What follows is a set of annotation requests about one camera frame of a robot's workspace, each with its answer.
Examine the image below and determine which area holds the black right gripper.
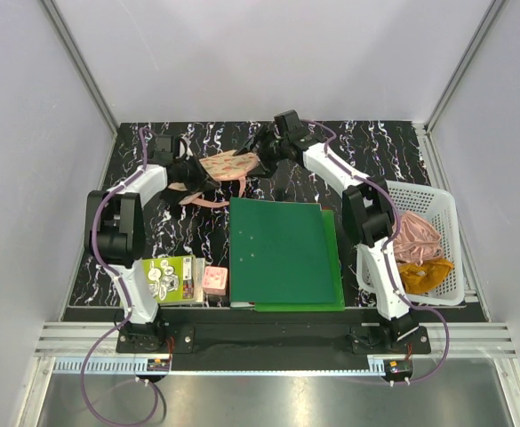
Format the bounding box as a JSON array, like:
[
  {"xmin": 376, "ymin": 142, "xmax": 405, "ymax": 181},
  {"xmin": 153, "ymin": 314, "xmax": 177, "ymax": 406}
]
[{"xmin": 233, "ymin": 125, "xmax": 288, "ymax": 181}]

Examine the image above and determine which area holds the pink floral mesh laundry bag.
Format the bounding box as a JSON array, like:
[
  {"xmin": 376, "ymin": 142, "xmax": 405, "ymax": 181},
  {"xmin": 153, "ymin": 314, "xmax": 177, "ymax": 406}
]
[{"xmin": 179, "ymin": 149, "xmax": 260, "ymax": 209}]

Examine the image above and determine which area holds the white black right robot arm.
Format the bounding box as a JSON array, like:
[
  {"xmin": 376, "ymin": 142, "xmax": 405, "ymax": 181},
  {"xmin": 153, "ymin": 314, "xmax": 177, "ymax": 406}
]
[{"xmin": 236, "ymin": 122, "xmax": 419, "ymax": 353}]

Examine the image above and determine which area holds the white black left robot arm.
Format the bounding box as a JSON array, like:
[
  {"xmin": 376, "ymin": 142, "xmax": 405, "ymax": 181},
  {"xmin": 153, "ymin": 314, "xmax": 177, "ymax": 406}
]
[{"xmin": 84, "ymin": 157, "xmax": 218, "ymax": 352}]

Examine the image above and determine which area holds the small pink box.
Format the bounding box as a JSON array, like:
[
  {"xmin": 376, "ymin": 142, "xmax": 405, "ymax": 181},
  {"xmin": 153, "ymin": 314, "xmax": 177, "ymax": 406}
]
[{"xmin": 202, "ymin": 266, "xmax": 228, "ymax": 296}]

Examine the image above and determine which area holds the lime green illustrated book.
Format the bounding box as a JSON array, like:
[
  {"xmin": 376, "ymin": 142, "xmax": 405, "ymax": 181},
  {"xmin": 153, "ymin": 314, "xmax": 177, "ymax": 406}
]
[{"xmin": 142, "ymin": 255, "xmax": 205, "ymax": 306}]

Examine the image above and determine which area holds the light green folder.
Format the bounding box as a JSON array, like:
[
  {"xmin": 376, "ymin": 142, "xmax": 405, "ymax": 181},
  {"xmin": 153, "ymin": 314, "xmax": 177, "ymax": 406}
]
[{"xmin": 254, "ymin": 209, "xmax": 345, "ymax": 313}]

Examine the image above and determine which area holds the pink lace garment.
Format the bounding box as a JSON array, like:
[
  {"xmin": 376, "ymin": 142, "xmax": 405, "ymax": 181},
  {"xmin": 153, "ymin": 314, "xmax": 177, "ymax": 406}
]
[{"xmin": 394, "ymin": 211, "xmax": 444, "ymax": 265}]

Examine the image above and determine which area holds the white perforated plastic basket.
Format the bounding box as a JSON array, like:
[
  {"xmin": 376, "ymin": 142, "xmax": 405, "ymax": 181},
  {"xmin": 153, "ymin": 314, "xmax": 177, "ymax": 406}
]
[{"xmin": 356, "ymin": 179, "xmax": 467, "ymax": 307}]

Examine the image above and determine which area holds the mustard yellow garment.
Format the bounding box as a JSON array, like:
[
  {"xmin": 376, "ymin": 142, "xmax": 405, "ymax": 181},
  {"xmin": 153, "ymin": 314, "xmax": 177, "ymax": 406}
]
[{"xmin": 398, "ymin": 259, "xmax": 454, "ymax": 294}]

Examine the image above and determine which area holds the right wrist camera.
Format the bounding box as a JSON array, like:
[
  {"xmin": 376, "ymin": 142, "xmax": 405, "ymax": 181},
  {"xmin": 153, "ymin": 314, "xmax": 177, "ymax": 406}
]
[{"xmin": 274, "ymin": 109, "xmax": 309, "ymax": 141}]

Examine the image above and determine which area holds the dark green ring binder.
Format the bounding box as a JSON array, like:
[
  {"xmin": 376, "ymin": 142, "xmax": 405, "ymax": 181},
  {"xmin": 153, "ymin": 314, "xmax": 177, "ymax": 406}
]
[{"xmin": 228, "ymin": 198, "xmax": 335, "ymax": 306}]

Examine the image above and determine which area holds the white slotted cable duct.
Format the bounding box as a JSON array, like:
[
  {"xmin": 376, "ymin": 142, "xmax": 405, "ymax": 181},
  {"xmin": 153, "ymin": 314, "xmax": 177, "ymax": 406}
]
[{"xmin": 54, "ymin": 355, "xmax": 385, "ymax": 376}]

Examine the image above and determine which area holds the left aluminium frame post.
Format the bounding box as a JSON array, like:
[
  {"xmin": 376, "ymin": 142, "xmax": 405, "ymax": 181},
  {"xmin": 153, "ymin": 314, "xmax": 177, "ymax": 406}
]
[{"xmin": 39, "ymin": 0, "xmax": 119, "ymax": 134}]

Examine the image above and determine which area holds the aluminium frame post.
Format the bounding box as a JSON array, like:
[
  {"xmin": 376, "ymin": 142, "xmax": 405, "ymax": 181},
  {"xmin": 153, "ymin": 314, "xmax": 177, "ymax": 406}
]
[
  {"xmin": 39, "ymin": 0, "xmax": 119, "ymax": 134},
  {"xmin": 424, "ymin": 0, "xmax": 508, "ymax": 134}
]

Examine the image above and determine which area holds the right aluminium frame post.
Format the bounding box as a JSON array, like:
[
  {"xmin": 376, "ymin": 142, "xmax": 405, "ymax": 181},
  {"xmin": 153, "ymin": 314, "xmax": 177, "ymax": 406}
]
[{"xmin": 424, "ymin": 0, "xmax": 508, "ymax": 134}]

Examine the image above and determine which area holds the aluminium rail crossbar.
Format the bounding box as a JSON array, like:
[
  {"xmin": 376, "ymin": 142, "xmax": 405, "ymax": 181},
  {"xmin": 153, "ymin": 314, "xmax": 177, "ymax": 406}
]
[{"xmin": 35, "ymin": 322, "xmax": 516, "ymax": 359}]

